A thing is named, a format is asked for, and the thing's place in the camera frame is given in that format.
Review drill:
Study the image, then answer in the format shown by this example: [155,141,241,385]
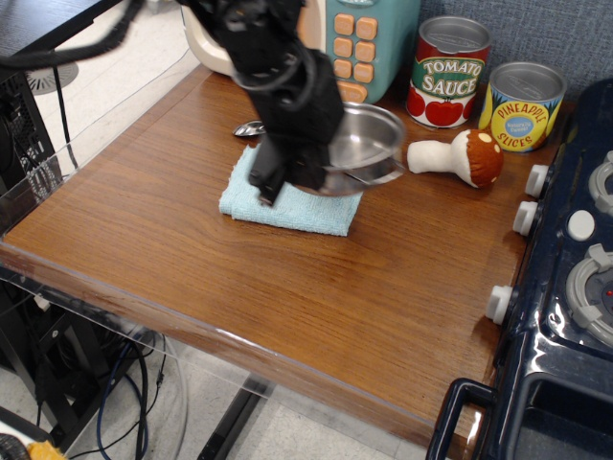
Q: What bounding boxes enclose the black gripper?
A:
[246,45,344,206]

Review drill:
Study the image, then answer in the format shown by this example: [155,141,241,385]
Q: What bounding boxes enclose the stainless steel pot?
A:
[295,103,405,196]

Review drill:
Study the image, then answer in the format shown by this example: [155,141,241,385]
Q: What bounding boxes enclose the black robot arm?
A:
[185,1,345,206]

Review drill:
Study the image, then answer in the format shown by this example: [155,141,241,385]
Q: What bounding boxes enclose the light blue folded cloth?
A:
[219,147,362,237]

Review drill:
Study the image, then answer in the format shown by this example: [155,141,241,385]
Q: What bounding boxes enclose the teal toy microwave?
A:
[181,1,420,103]

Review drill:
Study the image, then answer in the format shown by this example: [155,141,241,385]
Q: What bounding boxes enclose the plush brown mushroom toy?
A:
[407,129,504,189]

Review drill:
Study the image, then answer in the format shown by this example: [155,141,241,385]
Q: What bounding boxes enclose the tomato sauce can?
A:
[406,15,492,128]

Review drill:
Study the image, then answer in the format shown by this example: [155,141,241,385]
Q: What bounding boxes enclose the white middle stove knob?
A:
[512,201,538,237]

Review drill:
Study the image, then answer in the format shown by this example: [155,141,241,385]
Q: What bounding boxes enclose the white stove knob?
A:
[512,201,538,237]
[525,165,549,198]
[486,286,513,325]

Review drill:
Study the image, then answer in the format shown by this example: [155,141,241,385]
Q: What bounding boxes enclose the pineapple slices can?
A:
[478,61,567,152]

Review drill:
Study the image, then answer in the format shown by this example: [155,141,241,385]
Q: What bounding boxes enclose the white upper stove knob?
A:
[525,165,549,198]

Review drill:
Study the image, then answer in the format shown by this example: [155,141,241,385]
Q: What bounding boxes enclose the white lower stove knob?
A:
[486,286,513,325]

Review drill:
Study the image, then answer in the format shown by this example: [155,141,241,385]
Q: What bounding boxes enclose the black desk at left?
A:
[1,1,118,193]

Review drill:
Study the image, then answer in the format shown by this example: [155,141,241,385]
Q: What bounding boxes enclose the dark blue toy stove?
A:
[427,80,612,459]

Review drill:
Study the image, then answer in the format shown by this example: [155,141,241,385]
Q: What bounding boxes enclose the yellow object at corner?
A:
[26,441,66,460]

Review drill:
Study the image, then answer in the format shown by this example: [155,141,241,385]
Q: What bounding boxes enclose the spoon with yellow handle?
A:
[233,120,266,137]

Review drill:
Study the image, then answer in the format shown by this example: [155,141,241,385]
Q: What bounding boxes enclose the black cable under table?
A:
[66,334,169,460]

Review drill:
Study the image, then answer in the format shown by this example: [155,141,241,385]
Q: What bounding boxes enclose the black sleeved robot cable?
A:
[0,0,145,73]

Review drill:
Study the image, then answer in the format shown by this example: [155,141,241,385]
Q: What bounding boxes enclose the blue cable under table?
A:
[95,340,149,460]

